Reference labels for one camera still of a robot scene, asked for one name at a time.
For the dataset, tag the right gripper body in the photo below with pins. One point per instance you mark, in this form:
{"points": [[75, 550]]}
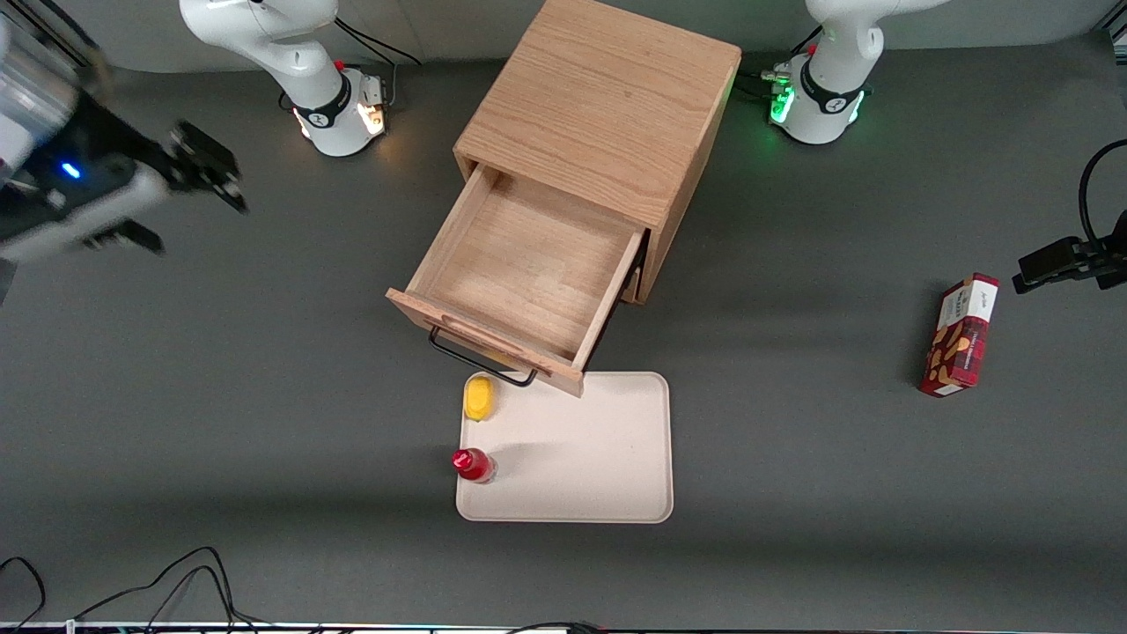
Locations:
{"points": [[110, 145]]}

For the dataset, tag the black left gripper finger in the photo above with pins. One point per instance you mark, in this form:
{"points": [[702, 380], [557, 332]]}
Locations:
{"points": [[1048, 276], [1052, 254]]}

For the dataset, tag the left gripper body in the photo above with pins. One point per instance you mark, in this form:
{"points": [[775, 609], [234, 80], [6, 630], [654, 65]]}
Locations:
{"points": [[1111, 257]]}

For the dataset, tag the beige rectangular tray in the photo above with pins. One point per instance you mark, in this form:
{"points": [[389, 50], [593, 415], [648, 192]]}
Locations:
{"points": [[590, 458]]}

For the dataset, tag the red plaid cookie box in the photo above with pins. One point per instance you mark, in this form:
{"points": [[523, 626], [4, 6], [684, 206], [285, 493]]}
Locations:
{"points": [[960, 343]]}

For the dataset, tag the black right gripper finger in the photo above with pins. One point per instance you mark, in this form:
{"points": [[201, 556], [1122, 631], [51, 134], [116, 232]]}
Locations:
{"points": [[132, 238], [207, 163]]}

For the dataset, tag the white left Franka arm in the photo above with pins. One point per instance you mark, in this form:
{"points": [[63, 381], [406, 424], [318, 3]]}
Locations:
{"points": [[828, 88]]}

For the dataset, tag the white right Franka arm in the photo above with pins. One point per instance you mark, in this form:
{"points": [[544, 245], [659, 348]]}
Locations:
{"points": [[282, 53]]}

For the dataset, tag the small red bottle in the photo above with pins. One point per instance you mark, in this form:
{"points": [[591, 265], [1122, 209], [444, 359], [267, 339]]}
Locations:
{"points": [[472, 463]]}

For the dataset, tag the oak wooden drawer cabinet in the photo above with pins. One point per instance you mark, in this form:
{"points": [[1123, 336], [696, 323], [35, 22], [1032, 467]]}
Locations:
{"points": [[607, 97]]}

